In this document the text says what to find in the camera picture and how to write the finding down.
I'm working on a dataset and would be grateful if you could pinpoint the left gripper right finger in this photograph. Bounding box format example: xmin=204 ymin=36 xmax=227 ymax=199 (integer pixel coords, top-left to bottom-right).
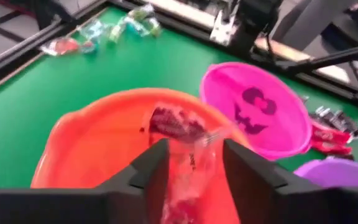
xmin=224 ymin=139 xmax=319 ymax=224

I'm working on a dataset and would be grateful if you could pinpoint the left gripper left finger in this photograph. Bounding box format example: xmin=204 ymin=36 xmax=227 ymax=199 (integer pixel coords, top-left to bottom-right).
xmin=96 ymin=139 xmax=170 ymax=224

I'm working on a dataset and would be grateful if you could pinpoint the red licorice clear-wrapped candy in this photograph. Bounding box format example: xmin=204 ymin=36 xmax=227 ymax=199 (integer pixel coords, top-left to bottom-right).
xmin=149 ymin=104 xmax=229 ymax=224

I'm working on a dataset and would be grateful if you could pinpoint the red KitKat candy bar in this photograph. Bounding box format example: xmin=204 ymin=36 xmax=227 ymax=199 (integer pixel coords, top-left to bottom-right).
xmin=311 ymin=126 xmax=352 ymax=146
xmin=314 ymin=141 xmax=354 ymax=156

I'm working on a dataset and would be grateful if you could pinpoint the dark mini chocolate bar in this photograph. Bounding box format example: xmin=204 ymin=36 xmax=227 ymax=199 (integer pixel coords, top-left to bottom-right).
xmin=331 ymin=110 xmax=358 ymax=139
xmin=311 ymin=105 xmax=341 ymax=124

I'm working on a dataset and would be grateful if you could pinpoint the red clear-wrapped hard candy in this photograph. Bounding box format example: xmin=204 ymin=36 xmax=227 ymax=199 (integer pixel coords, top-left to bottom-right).
xmin=40 ymin=36 xmax=80 ymax=57

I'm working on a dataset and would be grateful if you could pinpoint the orange halloween bucket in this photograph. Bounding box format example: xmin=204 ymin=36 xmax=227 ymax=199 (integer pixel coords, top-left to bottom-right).
xmin=29 ymin=88 xmax=251 ymax=224

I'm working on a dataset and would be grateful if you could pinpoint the pink halloween bucket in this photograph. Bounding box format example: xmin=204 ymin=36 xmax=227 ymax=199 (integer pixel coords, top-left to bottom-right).
xmin=199 ymin=61 xmax=313 ymax=161

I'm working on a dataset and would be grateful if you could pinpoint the purple halloween bucket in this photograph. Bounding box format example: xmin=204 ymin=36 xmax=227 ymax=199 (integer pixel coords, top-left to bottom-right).
xmin=293 ymin=157 xmax=358 ymax=189

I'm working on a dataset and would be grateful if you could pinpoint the green table mat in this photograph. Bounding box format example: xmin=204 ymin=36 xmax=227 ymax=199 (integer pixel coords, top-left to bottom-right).
xmin=0 ymin=6 xmax=358 ymax=189

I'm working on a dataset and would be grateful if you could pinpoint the grey metal stand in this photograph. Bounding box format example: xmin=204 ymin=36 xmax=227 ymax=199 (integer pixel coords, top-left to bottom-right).
xmin=272 ymin=0 xmax=358 ymax=72

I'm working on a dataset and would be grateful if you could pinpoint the red and black machine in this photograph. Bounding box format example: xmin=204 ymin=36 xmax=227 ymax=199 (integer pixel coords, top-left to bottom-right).
xmin=0 ymin=0 xmax=74 ymax=30

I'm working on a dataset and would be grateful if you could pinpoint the black metal table frame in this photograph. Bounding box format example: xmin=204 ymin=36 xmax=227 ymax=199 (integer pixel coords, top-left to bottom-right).
xmin=0 ymin=0 xmax=358 ymax=125

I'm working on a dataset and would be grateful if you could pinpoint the silver arm base bracket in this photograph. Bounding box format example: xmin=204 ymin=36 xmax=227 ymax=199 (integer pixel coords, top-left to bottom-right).
xmin=211 ymin=12 xmax=239 ymax=46

